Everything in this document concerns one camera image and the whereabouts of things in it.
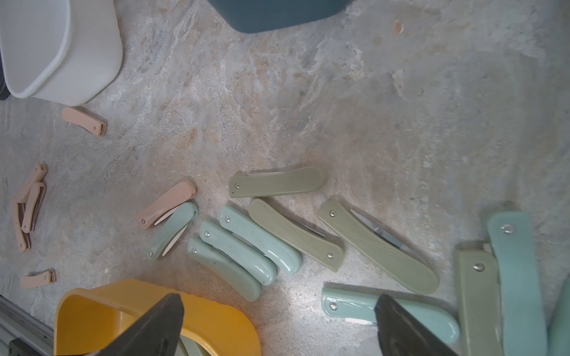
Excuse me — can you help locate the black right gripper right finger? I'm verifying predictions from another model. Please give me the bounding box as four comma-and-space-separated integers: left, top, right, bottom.
374, 294, 457, 356

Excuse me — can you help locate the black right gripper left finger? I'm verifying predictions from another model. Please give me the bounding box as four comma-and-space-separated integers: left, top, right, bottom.
95, 293, 184, 355

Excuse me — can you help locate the yellow storage box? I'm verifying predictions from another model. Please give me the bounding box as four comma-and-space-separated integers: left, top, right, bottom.
53, 279, 261, 355

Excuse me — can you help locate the pink folding knife near box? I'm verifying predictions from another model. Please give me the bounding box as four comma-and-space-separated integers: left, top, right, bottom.
62, 107, 106, 136

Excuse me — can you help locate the white storage box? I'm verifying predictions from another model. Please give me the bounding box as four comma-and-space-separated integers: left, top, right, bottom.
1, 1, 123, 106

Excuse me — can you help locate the dark teal storage box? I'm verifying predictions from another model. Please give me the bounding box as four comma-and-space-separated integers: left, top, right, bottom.
209, 0, 350, 34

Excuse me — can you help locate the mint folding knife right front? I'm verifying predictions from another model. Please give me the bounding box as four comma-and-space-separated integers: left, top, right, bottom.
322, 287, 461, 344

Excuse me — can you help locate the mint folding knife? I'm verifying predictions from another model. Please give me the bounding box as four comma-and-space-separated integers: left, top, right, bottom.
219, 204, 303, 274
200, 220, 278, 286
187, 237, 261, 302
486, 212, 548, 355
145, 202, 199, 261
322, 287, 461, 344

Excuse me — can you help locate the olive folding knife bottom right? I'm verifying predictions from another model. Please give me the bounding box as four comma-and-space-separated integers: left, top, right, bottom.
318, 200, 439, 295

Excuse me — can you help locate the mint folding knife lower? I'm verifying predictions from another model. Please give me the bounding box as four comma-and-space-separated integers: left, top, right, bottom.
187, 237, 261, 302

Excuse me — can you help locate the olive folding knife far right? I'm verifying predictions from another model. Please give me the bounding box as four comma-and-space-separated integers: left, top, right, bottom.
454, 249, 503, 355

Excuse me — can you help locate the olive folding knife long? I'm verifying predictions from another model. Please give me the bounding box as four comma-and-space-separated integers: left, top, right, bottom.
248, 198, 344, 272

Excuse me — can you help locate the mint folding knife centre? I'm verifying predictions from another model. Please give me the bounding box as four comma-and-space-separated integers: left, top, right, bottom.
145, 202, 199, 261

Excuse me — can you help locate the pink folding knife front left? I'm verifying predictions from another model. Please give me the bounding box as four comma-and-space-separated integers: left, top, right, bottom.
20, 270, 56, 289

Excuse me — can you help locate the mint folding knife middle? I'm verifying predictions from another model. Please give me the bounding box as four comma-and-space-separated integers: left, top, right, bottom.
200, 220, 278, 286

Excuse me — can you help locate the mint folding knife upper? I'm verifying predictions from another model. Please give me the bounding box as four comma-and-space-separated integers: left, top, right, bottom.
219, 204, 303, 274

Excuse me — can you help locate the pink folding knife centre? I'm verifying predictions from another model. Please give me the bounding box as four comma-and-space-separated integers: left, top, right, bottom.
137, 180, 197, 229

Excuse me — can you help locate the mint folding knife far right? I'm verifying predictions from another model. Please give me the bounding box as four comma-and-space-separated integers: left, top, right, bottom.
486, 212, 548, 355

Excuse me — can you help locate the pink folding knife left stack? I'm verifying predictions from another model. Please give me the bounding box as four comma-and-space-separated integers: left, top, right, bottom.
22, 182, 46, 233

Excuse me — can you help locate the olive folding knife pair lower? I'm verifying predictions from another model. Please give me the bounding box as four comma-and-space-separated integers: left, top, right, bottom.
229, 166, 327, 198

